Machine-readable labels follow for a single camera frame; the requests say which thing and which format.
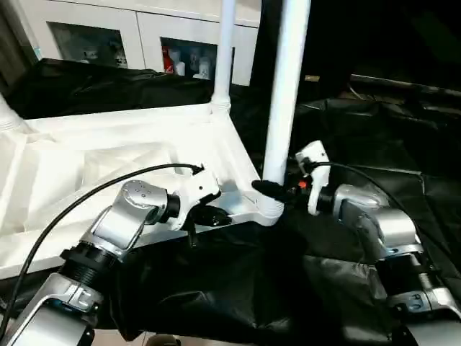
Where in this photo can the white plastic table leg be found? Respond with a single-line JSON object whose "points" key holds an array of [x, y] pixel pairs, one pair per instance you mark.
{"points": [[225, 54], [7, 115], [288, 90]]}

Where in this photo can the white plastic table top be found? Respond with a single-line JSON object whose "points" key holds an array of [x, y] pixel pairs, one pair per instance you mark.
{"points": [[108, 144]]}

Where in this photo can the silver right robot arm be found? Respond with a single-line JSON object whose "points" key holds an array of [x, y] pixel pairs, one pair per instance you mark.
{"points": [[389, 223]]}

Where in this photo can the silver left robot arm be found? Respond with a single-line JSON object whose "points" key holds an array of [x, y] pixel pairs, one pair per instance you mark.
{"points": [[126, 212]]}

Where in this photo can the small white blue box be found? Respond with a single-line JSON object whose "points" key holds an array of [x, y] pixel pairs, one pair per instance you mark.
{"points": [[203, 68]]}

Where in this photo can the dark metal rod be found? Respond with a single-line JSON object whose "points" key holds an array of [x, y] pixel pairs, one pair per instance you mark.
{"points": [[403, 83]]}

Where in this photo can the white glass door cabinet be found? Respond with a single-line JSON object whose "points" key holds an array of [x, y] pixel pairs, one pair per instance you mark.
{"points": [[144, 21]]}

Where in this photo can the grey curtain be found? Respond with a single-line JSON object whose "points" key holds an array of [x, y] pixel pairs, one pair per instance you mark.
{"points": [[11, 54]]}

